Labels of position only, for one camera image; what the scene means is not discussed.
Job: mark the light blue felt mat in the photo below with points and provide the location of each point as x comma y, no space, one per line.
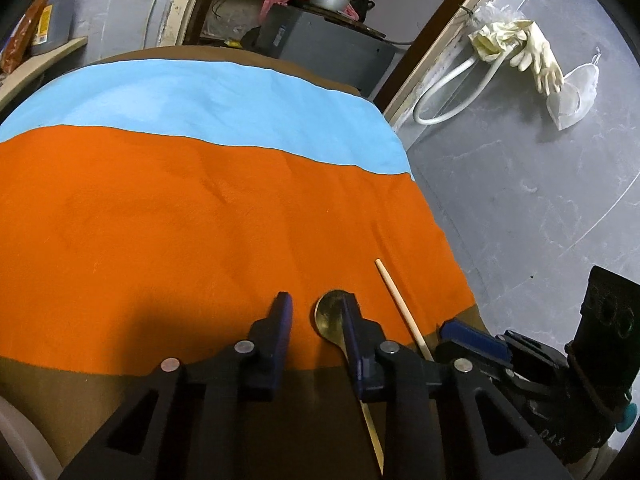
225,105

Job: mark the metal pot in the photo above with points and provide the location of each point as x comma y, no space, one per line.
327,0

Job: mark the gold spoon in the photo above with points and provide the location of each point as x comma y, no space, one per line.
330,317

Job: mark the wooden counter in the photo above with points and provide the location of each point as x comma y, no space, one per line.
35,67

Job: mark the orange snack packet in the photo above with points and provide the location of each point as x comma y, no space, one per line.
25,30

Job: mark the wooden shelf unit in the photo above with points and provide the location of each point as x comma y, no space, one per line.
215,5

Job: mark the grey metal box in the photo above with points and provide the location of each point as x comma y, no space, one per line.
320,45

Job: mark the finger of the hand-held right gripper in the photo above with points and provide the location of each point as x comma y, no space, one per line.
475,337

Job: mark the grey plastic container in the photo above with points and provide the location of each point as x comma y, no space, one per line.
55,15

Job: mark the white face mask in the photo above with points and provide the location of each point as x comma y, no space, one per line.
572,95

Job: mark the black pan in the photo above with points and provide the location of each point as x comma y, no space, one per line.
362,2

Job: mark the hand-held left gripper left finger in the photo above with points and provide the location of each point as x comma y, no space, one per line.
283,325

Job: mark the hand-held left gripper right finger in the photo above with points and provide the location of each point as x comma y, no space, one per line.
348,325

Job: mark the orange felt mat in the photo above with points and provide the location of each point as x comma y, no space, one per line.
200,235

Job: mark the cream rubber gloves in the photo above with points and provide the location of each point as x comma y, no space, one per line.
535,50

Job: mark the wooden chopstick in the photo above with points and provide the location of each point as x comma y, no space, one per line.
400,305

